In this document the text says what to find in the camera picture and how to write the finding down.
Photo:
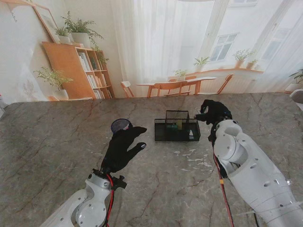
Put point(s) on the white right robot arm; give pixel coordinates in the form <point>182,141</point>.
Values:
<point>248,163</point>

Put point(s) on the white rounded object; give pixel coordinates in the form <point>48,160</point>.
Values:
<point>297,95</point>

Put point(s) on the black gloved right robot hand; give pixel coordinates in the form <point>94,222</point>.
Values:
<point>214,112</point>

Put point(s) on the yellow eraser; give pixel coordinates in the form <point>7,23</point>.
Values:
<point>180,124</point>

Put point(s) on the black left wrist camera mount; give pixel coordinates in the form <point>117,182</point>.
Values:
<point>119,182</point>

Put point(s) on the printed room backdrop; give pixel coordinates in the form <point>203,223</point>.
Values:
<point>154,47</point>

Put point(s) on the blue mesh pen cup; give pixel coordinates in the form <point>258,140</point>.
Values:
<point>118,124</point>

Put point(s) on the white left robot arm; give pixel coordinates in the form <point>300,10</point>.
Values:
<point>80,208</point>

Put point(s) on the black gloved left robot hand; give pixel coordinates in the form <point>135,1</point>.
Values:
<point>120,151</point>

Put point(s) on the black mesh desk organizer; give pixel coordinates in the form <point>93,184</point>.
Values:
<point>165,136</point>

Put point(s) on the small pale blue eraser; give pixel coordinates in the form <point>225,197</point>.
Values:
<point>190,135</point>

